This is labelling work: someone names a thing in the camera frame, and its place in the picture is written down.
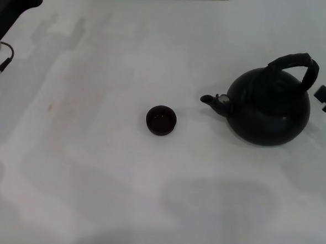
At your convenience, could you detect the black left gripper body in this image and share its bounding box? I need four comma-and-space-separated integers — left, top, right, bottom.
0, 0, 40, 42

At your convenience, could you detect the dark brown small teacup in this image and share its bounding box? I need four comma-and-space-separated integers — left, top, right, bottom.
144, 104, 178, 138

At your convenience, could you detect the dark thin wrist cable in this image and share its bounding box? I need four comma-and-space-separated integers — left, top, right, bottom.
0, 42, 16, 73

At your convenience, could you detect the black round teapot with handle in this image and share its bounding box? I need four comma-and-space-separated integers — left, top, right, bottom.
197, 46, 322, 150

